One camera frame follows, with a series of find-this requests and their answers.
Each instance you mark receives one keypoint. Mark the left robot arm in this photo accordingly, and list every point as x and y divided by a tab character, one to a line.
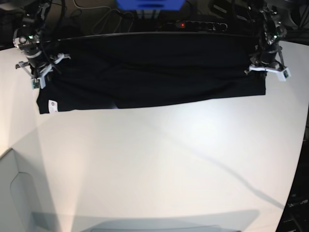
269	30

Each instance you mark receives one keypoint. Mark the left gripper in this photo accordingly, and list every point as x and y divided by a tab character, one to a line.
268	60

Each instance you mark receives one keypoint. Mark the black T-shirt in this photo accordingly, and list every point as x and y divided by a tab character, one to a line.
150	70

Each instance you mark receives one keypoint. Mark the black power strip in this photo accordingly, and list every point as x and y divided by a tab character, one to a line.
195	26

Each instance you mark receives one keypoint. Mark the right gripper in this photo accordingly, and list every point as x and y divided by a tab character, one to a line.
38	66

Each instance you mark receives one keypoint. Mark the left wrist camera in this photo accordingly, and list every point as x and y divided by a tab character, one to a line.
284	74

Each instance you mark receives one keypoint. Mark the blue plastic bin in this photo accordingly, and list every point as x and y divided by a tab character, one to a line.
170	5

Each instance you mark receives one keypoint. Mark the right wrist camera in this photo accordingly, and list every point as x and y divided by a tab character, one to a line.
39	82

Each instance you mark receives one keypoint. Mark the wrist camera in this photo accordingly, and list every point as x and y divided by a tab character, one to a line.
284	74
39	82

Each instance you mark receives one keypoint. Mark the white shirt label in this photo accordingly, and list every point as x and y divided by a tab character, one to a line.
52	106

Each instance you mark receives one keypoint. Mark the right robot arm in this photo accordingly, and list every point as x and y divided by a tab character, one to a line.
30	41

